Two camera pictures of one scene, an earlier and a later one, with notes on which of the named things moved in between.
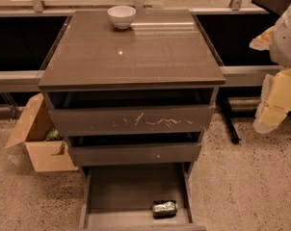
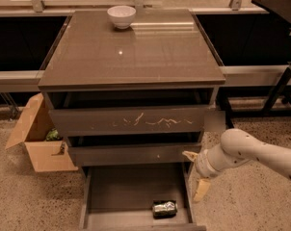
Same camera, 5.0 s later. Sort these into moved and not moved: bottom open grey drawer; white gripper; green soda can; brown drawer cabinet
Moved: white gripper
Not moved: green soda can; bottom open grey drawer; brown drawer cabinet
